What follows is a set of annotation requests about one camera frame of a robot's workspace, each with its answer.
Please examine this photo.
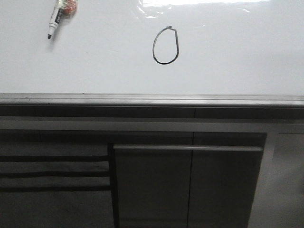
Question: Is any grey panel behind stand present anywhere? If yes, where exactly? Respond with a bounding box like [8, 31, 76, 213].
[114, 133, 266, 228]

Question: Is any white whiteboard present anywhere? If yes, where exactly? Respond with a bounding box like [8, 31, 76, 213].
[0, 0, 304, 95]

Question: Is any white whiteboard marker with tape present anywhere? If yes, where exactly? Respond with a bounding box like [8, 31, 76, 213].
[47, 0, 77, 40]

